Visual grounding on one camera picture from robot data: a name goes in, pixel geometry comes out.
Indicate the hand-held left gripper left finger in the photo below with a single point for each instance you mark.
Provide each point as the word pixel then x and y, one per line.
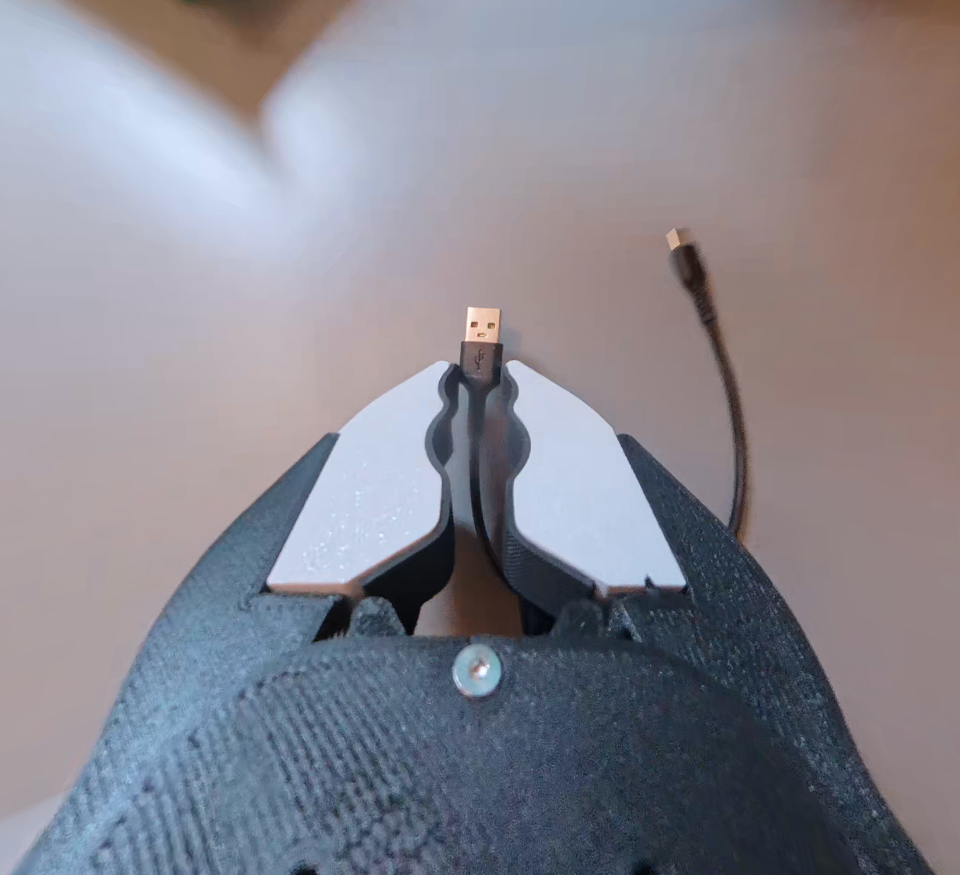
pixel 375 507

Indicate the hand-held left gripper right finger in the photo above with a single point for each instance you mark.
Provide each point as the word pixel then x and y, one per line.
pixel 585 507

